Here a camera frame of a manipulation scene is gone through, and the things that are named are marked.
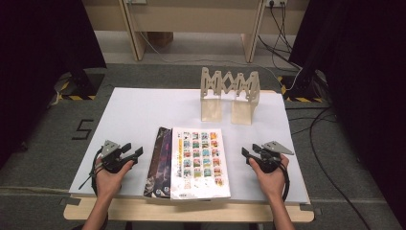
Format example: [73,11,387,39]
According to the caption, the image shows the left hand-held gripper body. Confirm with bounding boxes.
[99,139,130,175]

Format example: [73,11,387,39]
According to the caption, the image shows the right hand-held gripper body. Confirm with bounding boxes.
[253,140,295,175]

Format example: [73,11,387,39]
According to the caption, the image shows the thick magazine with red title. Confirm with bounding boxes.
[143,126,169,198]

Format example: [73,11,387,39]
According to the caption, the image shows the white magazine with picture grid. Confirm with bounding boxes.
[169,126,232,201]

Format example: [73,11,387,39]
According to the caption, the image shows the wooden expanding book rack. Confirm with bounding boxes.
[199,66,261,126]

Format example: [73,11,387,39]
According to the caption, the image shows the person's right hand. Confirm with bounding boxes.
[248,154,290,201]

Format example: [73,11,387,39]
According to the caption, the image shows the person's left hand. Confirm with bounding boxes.
[95,160,135,199]

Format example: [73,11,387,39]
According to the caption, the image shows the black curtain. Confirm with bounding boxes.
[0,0,108,167]
[288,0,406,221]

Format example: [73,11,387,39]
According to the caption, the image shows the beige wooden desk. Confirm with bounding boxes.
[80,0,310,63]

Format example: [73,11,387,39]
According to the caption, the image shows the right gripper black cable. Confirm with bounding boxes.
[277,159,291,203]

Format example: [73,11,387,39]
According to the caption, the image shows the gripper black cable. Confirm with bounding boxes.
[277,159,291,203]
[90,149,107,196]

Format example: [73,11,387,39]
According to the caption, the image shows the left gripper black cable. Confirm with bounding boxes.
[90,149,107,196]

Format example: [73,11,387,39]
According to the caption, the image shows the thin black strap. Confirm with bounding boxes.
[79,166,98,190]

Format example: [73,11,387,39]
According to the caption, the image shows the long black floor cable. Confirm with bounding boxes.
[307,106,372,230]

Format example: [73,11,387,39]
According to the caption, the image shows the white floor cable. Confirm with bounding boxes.
[138,32,303,92]

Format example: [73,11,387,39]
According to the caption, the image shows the black socket cables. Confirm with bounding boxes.
[258,0,303,70]

